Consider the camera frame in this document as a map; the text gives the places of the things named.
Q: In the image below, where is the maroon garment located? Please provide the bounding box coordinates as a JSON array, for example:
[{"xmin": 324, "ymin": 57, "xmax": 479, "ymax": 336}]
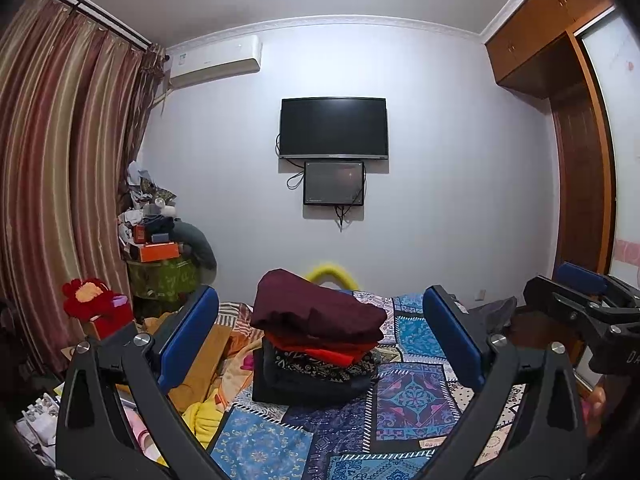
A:
[{"xmin": 252, "ymin": 269, "xmax": 387, "ymax": 342}]

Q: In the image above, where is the grey backpack on floor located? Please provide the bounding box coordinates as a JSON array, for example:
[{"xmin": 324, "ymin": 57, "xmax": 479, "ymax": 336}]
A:
[{"xmin": 469, "ymin": 296, "xmax": 518, "ymax": 334}]

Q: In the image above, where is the orange cartoon fleece blanket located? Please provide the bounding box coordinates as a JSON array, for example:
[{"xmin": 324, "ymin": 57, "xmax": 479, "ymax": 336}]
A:
[{"xmin": 117, "ymin": 301, "xmax": 266, "ymax": 466}]

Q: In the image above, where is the green patterned bin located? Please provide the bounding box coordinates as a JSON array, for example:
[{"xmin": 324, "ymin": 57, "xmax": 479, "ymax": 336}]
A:
[{"xmin": 127, "ymin": 257, "xmax": 201, "ymax": 304}]

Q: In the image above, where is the blue patchwork bedspread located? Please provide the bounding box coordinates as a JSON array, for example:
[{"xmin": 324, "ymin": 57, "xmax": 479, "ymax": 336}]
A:
[{"xmin": 207, "ymin": 288, "xmax": 526, "ymax": 480}]

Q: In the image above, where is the orange box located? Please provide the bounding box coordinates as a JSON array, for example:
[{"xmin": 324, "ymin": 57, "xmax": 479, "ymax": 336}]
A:
[{"xmin": 139, "ymin": 242, "xmax": 180, "ymax": 263}]

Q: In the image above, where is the dark navy folded garment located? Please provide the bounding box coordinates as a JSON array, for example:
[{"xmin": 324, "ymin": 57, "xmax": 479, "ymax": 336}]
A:
[{"xmin": 252, "ymin": 337, "xmax": 378, "ymax": 408}]

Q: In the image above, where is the red plush toy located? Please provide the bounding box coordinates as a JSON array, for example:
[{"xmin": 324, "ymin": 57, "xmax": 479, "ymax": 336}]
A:
[{"xmin": 62, "ymin": 278, "xmax": 134, "ymax": 340}]

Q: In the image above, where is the black patterned folded garment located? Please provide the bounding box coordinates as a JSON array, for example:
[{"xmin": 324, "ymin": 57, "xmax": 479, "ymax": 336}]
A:
[{"xmin": 273, "ymin": 349, "xmax": 378, "ymax": 382}]

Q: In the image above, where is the red folded garment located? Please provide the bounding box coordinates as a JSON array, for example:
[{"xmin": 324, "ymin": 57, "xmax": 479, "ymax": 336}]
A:
[{"xmin": 265, "ymin": 330, "xmax": 378, "ymax": 367}]

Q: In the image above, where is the yellow pillow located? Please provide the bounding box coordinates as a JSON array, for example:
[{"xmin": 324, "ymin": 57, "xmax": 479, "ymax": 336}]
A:
[{"xmin": 305, "ymin": 262, "xmax": 359, "ymax": 292}]

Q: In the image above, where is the striped red curtain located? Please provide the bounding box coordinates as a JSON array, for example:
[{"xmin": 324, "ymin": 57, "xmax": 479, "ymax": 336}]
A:
[{"xmin": 1, "ymin": 0, "xmax": 165, "ymax": 371}]

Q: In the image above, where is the white air conditioner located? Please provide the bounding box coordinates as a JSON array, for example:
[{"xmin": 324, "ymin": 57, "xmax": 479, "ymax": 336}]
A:
[{"xmin": 166, "ymin": 35, "xmax": 262, "ymax": 90}]

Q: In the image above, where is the wooden wardrobe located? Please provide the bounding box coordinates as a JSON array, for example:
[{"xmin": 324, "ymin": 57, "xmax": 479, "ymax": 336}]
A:
[{"xmin": 482, "ymin": 0, "xmax": 616, "ymax": 273}]

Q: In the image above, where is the small black wall monitor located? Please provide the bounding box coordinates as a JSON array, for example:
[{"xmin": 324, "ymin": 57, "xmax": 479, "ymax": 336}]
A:
[{"xmin": 303, "ymin": 160, "xmax": 364, "ymax": 207}]

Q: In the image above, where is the black wall television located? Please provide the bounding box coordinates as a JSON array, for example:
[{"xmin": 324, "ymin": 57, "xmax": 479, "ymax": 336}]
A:
[{"xmin": 278, "ymin": 96, "xmax": 388, "ymax": 159}]

